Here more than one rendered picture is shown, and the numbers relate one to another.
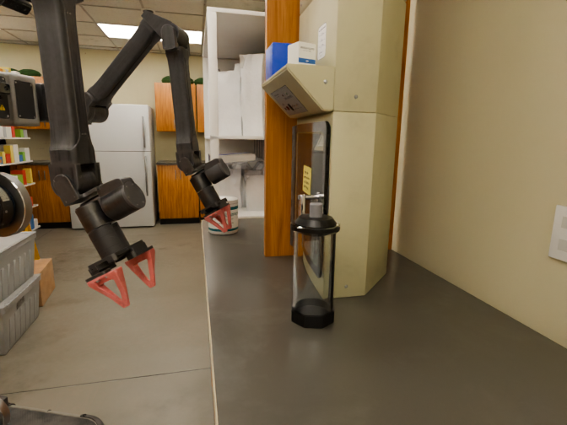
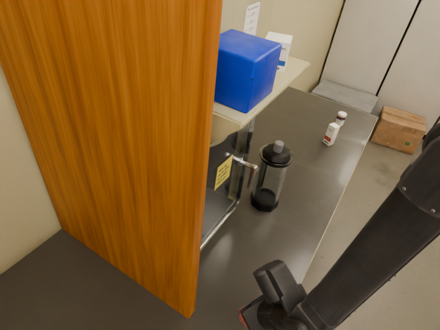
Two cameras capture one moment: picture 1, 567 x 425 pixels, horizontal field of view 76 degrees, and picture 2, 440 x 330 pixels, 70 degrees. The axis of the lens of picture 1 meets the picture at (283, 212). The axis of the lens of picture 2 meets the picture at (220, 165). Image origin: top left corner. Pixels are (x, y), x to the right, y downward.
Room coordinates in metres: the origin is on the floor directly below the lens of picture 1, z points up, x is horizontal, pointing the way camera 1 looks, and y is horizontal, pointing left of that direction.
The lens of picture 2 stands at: (1.50, 0.33, 1.78)
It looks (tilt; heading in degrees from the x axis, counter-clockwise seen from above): 41 degrees down; 221
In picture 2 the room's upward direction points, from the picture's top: 7 degrees clockwise
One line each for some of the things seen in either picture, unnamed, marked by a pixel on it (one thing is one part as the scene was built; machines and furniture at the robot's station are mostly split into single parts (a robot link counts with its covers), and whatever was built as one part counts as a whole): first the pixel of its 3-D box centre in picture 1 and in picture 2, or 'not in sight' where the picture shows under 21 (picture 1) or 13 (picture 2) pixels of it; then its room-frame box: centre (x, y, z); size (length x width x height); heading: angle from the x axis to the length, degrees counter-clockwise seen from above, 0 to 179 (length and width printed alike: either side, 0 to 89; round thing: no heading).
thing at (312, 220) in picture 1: (315, 217); (277, 150); (0.78, -0.07, 1.18); 0.09 x 0.09 x 0.07
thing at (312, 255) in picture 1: (313, 269); (270, 178); (0.78, -0.07, 1.06); 0.11 x 0.11 x 0.21
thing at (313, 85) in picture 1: (292, 95); (252, 101); (1.02, -0.02, 1.46); 0.32 x 0.11 x 0.10; 14
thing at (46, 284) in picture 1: (26, 282); not in sight; (2.84, 2.12, 0.14); 0.41 x 0.32 x 0.28; 20
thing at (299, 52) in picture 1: (301, 57); (275, 52); (0.95, -0.04, 1.54); 0.05 x 0.05 x 0.06; 30
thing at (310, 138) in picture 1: (307, 194); (219, 184); (1.04, -0.07, 1.19); 0.30 x 0.01 x 0.40; 13
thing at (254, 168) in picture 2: (308, 210); (247, 174); (0.92, -0.06, 1.17); 0.05 x 0.03 x 0.10; 103
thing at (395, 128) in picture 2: not in sight; (397, 129); (-1.75, -0.21, 0.14); 0.41 x 0.33 x 0.29; 110
